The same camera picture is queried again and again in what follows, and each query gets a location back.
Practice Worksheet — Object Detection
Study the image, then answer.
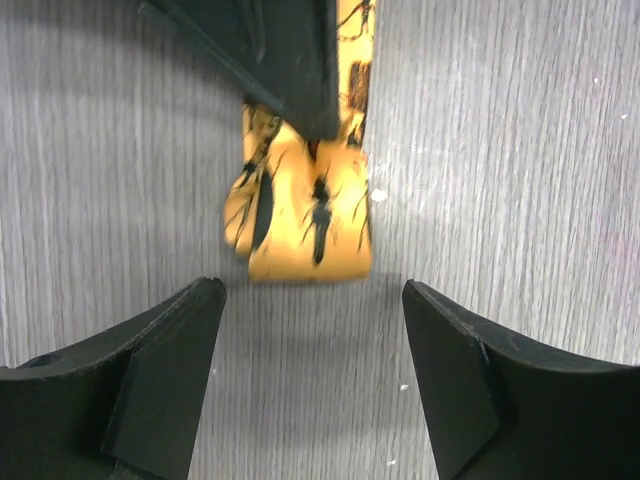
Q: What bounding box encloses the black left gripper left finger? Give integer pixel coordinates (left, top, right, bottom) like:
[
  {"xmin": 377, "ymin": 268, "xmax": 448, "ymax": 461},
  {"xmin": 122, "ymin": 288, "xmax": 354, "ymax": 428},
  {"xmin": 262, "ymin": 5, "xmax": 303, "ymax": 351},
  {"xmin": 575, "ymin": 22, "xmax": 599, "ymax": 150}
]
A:
[{"xmin": 1, "ymin": 277, "xmax": 226, "ymax": 479}]

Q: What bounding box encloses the yellow beetle print tie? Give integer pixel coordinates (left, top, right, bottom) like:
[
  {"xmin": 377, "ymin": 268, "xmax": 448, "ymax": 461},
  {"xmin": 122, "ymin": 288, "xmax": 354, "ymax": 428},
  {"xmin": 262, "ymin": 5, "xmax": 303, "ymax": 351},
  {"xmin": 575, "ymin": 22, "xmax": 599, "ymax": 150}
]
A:
[{"xmin": 224, "ymin": 1, "xmax": 376, "ymax": 282}]

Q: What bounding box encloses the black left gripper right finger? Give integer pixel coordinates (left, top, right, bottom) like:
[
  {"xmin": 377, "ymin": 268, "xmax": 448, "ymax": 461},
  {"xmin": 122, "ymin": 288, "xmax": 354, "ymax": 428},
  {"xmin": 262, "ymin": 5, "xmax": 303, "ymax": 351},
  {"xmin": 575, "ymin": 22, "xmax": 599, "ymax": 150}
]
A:
[{"xmin": 402, "ymin": 280, "xmax": 639, "ymax": 479}]

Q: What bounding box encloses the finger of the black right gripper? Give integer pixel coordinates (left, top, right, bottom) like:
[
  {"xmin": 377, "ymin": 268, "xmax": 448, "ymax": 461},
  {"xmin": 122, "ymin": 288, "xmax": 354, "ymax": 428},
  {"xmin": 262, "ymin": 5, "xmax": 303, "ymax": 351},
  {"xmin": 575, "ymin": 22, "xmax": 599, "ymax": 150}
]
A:
[{"xmin": 143, "ymin": 0, "xmax": 340, "ymax": 140}]

